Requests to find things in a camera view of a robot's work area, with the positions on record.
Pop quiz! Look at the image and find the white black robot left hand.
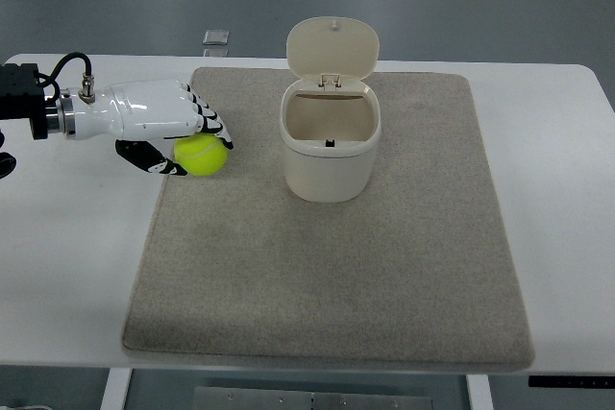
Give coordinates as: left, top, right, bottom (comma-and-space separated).
47, 79, 234, 176

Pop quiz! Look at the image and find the yellow tennis ball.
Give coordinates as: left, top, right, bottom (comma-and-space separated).
174, 133, 228, 176

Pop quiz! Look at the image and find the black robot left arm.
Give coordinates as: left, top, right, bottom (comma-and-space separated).
1, 63, 60, 140

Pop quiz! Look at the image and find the small clear floor plate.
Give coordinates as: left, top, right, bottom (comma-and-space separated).
202, 29, 230, 46

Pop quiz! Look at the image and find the cream lidded plastic bin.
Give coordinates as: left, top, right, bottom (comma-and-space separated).
279, 16, 381, 203

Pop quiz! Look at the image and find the white table leg left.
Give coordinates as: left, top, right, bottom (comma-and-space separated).
100, 368, 133, 410

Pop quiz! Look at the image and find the white table leg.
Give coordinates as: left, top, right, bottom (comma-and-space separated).
100, 368, 133, 410
466, 374, 494, 410

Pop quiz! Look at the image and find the beige felt mat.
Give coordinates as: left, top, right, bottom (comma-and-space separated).
122, 67, 534, 371

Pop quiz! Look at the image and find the white table leg right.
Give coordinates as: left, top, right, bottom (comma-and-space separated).
466, 374, 494, 410

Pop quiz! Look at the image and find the black table control panel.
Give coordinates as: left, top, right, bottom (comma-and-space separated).
528, 375, 615, 390

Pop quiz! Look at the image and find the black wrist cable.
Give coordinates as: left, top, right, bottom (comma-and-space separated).
37, 52, 97, 105

